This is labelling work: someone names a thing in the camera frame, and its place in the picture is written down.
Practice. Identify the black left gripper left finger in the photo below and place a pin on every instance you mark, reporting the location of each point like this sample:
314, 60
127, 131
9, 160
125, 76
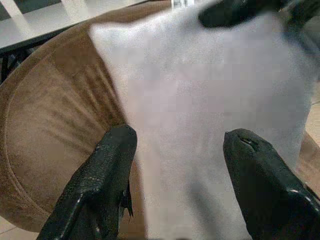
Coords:
105, 170

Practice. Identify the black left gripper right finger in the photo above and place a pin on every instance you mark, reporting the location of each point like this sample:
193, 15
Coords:
262, 185

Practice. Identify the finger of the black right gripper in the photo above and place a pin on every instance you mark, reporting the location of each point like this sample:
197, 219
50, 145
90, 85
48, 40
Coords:
225, 13
302, 12

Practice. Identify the brown suede sofa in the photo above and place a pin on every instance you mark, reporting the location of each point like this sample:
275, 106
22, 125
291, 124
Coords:
50, 112

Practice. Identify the white table with black legs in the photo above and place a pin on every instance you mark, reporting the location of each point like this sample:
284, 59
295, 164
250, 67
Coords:
37, 27

